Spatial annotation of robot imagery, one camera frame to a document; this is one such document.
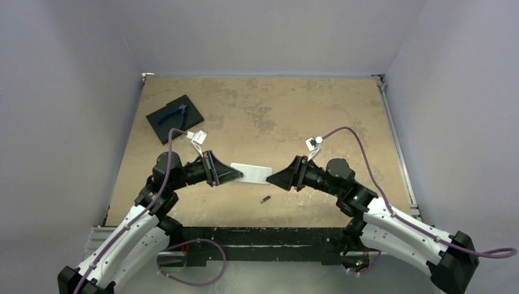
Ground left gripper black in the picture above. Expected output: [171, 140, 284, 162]
[170, 149, 242, 190]

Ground white remote control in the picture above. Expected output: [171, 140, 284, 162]
[230, 162, 274, 186]

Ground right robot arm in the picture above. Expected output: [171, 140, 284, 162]
[266, 156, 479, 293]

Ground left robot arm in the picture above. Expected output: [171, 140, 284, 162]
[58, 151, 243, 293]

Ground black battery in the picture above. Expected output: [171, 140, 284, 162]
[260, 195, 271, 204]

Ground black square pad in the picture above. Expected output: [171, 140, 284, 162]
[146, 94, 204, 145]

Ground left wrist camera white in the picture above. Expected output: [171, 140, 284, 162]
[187, 130, 207, 156]

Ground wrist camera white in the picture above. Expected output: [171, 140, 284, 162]
[187, 130, 207, 156]
[305, 136, 323, 161]

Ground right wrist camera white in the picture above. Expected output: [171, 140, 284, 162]
[305, 136, 323, 161]

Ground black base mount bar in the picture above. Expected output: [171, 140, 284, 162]
[170, 227, 362, 265]

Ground blue handled pliers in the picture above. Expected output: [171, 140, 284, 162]
[157, 104, 187, 131]

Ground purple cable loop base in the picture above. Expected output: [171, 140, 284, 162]
[157, 238, 227, 287]

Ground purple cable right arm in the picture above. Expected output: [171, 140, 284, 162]
[318, 126, 519, 259]

